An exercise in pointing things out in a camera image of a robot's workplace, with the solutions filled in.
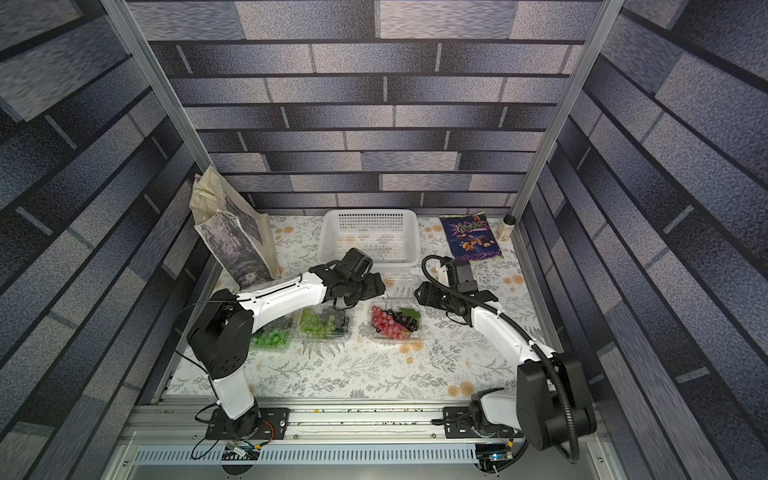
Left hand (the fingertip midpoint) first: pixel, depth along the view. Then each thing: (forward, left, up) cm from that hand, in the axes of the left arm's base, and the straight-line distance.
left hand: (380, 289), depth 89 cm
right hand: (-1, -13, 0) cm, 13 cm away
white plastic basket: (+29, -3, -9) cm, 31 cm away
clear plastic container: (-9, +17, -4) cm, 19 cm away
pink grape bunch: (-10, -2, -4) cm, 11 cm away
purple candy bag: (+26, -33, -6) cm, 43 cm away
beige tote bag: (+11, +42, +10) cm, 45 cm away
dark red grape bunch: (-8, -8, -5) cm, 12 cm away
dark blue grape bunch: (-10, +11, -5) cm, 16 cm away
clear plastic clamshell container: (-14, +27, -2) cm, 31 cm away
